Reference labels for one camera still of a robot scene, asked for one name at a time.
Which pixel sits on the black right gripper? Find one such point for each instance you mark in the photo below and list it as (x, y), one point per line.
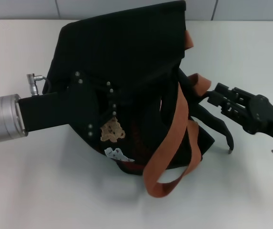
(267, 117)

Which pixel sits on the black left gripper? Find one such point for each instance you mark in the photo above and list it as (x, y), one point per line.
(55, 109)

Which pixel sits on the silver zipper pull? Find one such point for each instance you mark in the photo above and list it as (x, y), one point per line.
(229, 151)

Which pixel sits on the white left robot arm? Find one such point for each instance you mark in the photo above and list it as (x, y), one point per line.
(0, 119)

